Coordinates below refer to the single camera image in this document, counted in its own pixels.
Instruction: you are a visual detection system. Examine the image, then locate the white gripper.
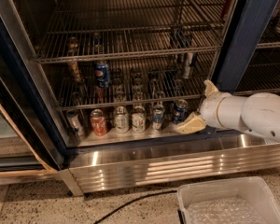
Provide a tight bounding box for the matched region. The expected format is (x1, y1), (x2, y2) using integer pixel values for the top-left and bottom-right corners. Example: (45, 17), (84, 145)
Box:
(174, 79), (247, 134)

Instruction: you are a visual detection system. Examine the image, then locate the silver blue redbull can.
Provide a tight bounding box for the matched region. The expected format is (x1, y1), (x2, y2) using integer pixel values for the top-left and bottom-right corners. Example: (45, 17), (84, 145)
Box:
(182, 52), (198, 78)

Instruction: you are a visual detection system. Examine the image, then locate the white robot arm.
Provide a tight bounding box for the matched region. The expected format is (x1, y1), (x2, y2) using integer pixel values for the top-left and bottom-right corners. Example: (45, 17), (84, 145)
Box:
(175, 79), (280, 143)

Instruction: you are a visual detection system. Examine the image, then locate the blue pepsi can bottom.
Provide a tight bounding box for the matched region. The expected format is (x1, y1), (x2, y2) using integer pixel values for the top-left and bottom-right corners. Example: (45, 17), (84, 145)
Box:
(172, 99), (188, 124)

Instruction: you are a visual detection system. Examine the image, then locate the green white can right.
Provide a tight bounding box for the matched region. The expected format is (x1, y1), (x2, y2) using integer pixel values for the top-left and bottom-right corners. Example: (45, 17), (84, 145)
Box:
(132, 106), (147, 133)

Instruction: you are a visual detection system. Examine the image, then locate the green white can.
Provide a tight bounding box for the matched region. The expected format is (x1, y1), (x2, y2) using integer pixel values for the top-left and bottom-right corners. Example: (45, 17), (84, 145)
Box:
(132, 106), (147, 133)
(114, 106), (129, 133)

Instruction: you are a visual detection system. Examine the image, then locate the green white can left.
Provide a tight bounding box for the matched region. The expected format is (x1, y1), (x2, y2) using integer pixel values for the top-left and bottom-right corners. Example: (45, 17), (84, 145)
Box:
(114, 106), (129, 133)

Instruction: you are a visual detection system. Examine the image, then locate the red coca-cola can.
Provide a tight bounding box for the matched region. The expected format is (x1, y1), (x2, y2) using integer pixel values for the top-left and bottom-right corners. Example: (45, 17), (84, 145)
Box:
(90, 109), (107, 136)

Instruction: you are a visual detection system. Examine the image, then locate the blue pepsi can middle shelf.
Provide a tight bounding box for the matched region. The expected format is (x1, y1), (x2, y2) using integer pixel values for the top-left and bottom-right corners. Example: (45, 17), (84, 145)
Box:
(94, 61), (111, 89)

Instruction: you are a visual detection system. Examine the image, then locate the stainless steel display fridge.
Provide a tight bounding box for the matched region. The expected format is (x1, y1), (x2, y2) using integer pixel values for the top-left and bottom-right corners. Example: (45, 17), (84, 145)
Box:
(0, 0), (280, 196)

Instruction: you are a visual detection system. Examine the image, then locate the silver can bottom left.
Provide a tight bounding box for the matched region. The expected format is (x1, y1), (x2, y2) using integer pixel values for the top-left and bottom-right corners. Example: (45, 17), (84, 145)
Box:
(66, 110), (85, 136)

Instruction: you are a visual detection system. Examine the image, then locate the tan patterned slim can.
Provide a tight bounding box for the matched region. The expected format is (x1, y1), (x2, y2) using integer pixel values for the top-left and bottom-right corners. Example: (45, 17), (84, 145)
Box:
(67, 62), (82, 82)

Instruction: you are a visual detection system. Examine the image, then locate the open glass fridge door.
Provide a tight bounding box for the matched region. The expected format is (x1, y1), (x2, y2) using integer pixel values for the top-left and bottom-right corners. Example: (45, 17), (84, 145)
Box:
(0, 17), (63, 185)

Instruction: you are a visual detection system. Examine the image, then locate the clear plastic bin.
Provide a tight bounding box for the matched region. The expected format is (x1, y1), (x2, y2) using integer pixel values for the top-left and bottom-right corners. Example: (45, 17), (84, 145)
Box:
(177, 176), (280, 224)

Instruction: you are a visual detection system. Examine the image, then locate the middle wire fridge shelf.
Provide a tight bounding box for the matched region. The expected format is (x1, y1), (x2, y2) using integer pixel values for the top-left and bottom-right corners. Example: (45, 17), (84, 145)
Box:
(57, 52), (213, 111)

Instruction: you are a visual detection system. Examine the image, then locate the wire fridge shelf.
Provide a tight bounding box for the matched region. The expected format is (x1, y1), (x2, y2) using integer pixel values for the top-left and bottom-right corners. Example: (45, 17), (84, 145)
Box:
(35, 0), (225, 64)
(57, 52), (213, 111)

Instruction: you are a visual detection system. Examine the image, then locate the right compartment wire shelf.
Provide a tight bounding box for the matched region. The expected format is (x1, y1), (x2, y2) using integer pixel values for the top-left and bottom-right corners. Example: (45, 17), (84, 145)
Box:
(234, 20), (280, 96)

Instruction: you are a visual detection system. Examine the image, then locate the black floor cable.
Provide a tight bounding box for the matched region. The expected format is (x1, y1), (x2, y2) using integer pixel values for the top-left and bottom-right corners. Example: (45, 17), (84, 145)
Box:
(92, 189), (178, 224)

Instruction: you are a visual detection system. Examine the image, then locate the top wire fridge shelf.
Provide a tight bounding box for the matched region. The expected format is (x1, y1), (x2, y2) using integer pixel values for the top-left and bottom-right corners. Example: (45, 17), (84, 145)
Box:
(35, 0), (225, 64)

